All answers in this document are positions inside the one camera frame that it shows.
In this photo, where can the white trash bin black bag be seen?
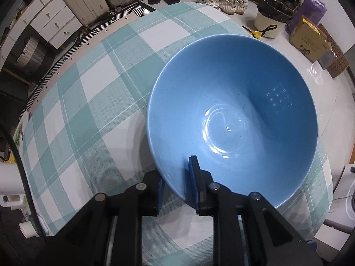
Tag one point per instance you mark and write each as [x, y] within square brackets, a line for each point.
[271, 18]

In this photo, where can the purple bag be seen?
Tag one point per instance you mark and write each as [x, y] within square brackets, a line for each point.
[313, 10]

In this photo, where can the woven laundry basket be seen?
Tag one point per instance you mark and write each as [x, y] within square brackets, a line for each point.
[35, 58]

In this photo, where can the white drawer cabinet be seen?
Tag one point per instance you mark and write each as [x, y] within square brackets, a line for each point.
[51, 19]

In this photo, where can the cardboard box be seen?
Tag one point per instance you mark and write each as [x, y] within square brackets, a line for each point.
[309, 40]

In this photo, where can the yellow plastic bag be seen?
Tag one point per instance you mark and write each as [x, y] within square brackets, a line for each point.
[259, 34]

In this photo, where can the teal white checkered tablecloth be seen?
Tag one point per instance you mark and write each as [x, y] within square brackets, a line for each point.
[86, 136]

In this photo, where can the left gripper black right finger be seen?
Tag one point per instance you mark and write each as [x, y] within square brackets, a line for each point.
[215, 200]

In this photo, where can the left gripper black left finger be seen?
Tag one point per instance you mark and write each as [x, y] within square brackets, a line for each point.
[125, 238]

